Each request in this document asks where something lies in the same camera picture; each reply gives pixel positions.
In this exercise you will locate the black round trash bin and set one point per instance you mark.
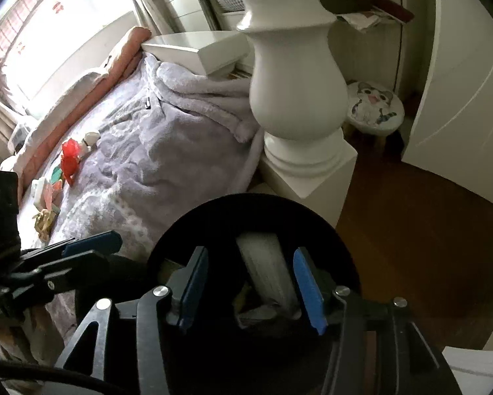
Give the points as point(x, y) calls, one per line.
point(254, 214)

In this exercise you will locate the paper scraps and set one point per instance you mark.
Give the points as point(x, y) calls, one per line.
point(254, 317)

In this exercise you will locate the crumpled white paper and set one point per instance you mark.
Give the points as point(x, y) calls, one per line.
point(365, 20)

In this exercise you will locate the beige pillow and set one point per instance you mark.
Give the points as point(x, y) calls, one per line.
point(65, 98)

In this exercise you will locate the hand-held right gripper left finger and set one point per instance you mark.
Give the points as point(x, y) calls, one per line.
point(193, 286)

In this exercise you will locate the small white box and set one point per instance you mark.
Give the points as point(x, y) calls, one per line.
point(39, 189)

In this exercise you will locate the red plastic wrapper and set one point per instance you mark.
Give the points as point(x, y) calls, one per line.
point(70, 160)

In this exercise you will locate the window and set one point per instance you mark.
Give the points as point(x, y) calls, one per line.
point(65, 16)

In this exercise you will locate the green packet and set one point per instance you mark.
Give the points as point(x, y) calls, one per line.
point(58, 173)

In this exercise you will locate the white plastic wrapper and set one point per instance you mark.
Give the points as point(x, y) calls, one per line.
point(262, 263)

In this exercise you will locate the grey fleece blanket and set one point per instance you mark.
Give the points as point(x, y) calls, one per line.
point(168, 152)

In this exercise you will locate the white wardrobe door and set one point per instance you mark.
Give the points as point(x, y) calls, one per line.
point(456, 90)

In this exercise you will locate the white tissue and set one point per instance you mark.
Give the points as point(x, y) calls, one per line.
point(92, 139)

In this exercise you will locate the white turned bedpost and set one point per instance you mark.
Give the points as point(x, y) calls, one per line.
point(295, 90)

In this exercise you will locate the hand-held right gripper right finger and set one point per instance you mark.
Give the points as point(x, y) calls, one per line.
point(310, 292)

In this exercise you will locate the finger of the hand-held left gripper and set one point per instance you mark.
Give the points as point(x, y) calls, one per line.
point(61, 275)
point(92, 245)

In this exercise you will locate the cat print stool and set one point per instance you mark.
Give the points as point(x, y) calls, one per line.
point(373, 107)

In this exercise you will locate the white flat panel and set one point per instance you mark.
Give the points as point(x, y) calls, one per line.
point(476, 370)

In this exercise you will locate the orange pillow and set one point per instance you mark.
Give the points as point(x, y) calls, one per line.
point(119, 61)

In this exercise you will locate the white bed footboard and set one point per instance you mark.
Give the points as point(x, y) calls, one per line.
point(197, 49)

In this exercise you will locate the pink packet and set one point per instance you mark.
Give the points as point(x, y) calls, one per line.
point(54, 195)

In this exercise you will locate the grey curtain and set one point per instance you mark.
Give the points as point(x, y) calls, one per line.
point(141, 4)

